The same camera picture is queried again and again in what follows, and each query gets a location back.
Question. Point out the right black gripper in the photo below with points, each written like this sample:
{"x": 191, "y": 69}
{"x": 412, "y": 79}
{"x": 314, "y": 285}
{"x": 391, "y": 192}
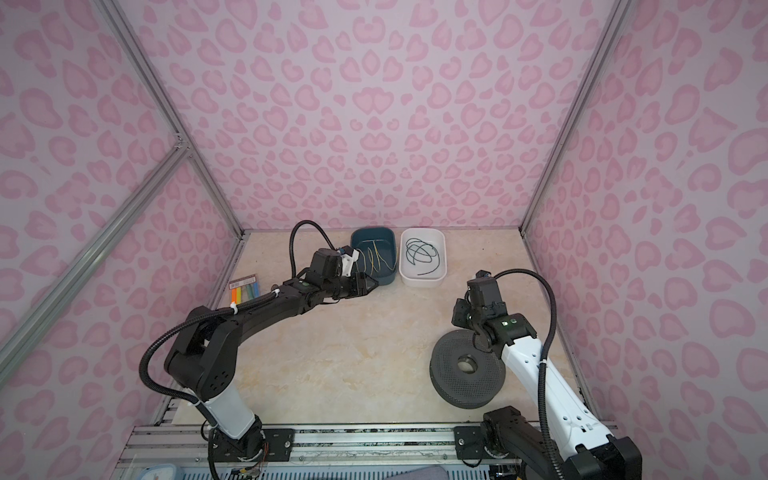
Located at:
{"x": 458, "y": 312}

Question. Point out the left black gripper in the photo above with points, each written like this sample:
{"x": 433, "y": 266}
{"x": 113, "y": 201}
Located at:
{"x": 360, "y": 284}

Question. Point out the dark teal plastic tray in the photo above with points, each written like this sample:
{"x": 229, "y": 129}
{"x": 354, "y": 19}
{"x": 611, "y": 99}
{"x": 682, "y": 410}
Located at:
{"x": 378, "y": 253}

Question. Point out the black perforated cable spool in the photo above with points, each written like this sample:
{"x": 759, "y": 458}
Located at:
{"x": 462, "y": 375}

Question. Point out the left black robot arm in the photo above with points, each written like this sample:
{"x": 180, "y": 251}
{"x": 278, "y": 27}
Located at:
{"x": 196, "y": 360}

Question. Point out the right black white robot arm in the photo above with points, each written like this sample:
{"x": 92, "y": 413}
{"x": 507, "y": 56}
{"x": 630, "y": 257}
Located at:
{"x": 552, "y": 390}

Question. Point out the white plastic tray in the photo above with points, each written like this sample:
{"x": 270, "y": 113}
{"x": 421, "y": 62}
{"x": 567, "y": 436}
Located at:
{"x": 422, "y": 257}

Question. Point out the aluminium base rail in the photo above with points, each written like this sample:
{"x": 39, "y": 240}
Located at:
{"x": 323, "y": 445}

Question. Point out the left aluminium frame strut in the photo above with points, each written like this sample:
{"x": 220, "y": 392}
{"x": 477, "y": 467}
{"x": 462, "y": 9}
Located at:
{"x": 129, "y": 42}

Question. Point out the right aluminium frame strut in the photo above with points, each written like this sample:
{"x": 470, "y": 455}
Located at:
{"x": 620, "y": 12}

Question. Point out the diagonal aluminium frame strut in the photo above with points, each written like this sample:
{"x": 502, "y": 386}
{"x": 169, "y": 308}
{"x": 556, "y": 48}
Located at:
{"x": 39, "y": 319}

